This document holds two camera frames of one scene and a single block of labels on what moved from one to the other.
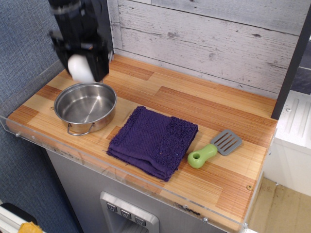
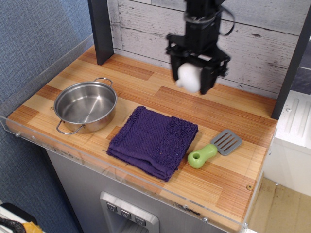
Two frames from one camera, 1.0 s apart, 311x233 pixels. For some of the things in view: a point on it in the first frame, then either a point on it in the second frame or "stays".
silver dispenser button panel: x=121 y=216 stays
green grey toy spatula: x=224 y=143 stays
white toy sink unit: x=287 y=163 stays
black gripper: x=84 y=30 → x=201 y=42
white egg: x=79 y=69 → x=189 y=77
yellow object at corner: x=29 y=227 stays
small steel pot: x=85 y=107 → x=65 y=131
